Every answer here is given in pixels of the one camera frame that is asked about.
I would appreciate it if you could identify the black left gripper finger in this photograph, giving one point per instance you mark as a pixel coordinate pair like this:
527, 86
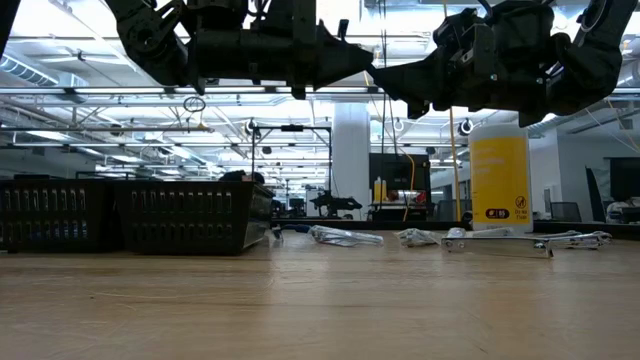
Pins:
340, 62

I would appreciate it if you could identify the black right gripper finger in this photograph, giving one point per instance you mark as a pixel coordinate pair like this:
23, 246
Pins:
410, 85

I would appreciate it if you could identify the clear packet with teal item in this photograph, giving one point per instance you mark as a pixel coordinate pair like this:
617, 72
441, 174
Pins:
480, 232

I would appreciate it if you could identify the clear plastic toiletry packet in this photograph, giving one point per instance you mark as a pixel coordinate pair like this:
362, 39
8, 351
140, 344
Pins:
345, 236

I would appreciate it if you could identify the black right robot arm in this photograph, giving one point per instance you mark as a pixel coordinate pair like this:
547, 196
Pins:
595, 65

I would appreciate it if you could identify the black background robot arm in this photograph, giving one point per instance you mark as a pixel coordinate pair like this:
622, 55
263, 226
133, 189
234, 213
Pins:
330, 202

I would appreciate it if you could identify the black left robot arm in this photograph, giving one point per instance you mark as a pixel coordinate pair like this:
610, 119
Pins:
145, 35

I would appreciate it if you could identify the ceiling light bar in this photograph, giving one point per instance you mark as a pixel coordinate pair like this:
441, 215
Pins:
270, 90

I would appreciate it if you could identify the black cabinet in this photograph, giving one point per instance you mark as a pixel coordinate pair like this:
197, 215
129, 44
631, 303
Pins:
400, 170

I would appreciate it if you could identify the white column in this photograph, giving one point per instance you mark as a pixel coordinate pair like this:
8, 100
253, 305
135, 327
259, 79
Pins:
350, 150

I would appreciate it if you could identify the yellow bottle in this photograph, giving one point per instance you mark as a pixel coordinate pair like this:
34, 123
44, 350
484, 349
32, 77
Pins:
377, 190
384, 192

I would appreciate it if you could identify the yellow and white wipes canister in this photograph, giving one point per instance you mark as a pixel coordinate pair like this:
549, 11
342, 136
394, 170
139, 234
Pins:
500, 175

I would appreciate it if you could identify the person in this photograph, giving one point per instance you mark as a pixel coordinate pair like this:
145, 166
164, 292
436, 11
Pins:
620, 207
240, 176

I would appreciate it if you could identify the dark background table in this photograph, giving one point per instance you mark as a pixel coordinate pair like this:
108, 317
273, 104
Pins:
400, 212

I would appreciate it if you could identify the grey metal pipe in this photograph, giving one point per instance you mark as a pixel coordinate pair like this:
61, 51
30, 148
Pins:
150, 130

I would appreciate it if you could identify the black mesh chair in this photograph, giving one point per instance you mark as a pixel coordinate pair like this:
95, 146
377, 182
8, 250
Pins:
565, 212

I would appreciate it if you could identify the black computer monitor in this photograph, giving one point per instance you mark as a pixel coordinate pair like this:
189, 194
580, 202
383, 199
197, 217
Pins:
625, 177

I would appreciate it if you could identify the black slotted plastic basket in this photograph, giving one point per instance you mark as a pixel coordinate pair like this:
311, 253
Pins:
50, 215
190, 220

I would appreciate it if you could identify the silver ventilation duct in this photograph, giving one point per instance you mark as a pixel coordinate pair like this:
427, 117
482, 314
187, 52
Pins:
542, 127

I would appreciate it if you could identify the black frame stand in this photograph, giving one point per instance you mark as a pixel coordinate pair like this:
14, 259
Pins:
291, 128

